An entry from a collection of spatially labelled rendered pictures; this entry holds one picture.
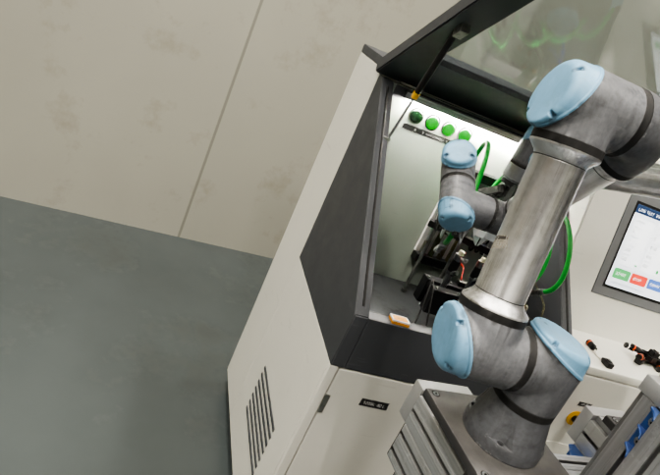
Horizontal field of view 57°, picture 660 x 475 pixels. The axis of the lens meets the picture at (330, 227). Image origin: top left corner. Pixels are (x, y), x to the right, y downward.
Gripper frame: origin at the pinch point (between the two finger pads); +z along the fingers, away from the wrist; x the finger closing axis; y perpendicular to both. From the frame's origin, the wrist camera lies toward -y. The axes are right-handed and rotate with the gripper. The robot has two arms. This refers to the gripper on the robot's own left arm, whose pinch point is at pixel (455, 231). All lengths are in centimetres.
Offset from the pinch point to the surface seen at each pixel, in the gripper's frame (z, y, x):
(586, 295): 45, -19, 39
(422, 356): 16.6, 29.8, 1.4
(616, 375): 43, 5, 52
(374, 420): 31, 47, -7
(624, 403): 54, 8, 57
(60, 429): 56, 83, -107
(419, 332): 9.5, 26.5, -0.6
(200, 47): 62, -104, -166
